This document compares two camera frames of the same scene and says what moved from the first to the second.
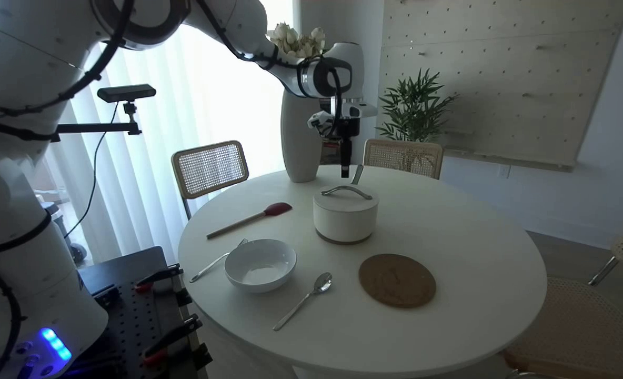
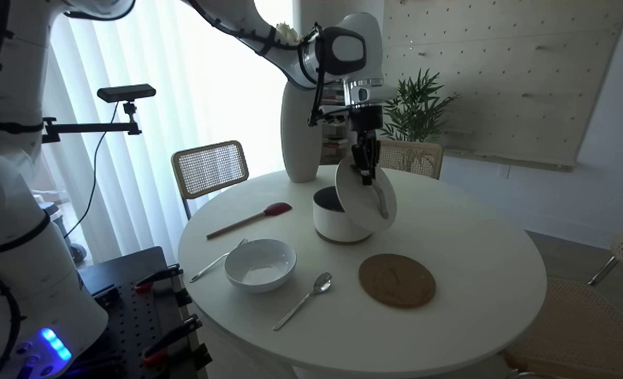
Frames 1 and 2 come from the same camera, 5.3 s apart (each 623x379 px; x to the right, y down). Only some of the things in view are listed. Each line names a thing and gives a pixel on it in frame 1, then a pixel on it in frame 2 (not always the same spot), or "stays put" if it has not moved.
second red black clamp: [178, 346] stays put
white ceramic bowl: [259, 262] stays put
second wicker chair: [402, 155] stays put
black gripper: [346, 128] → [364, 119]
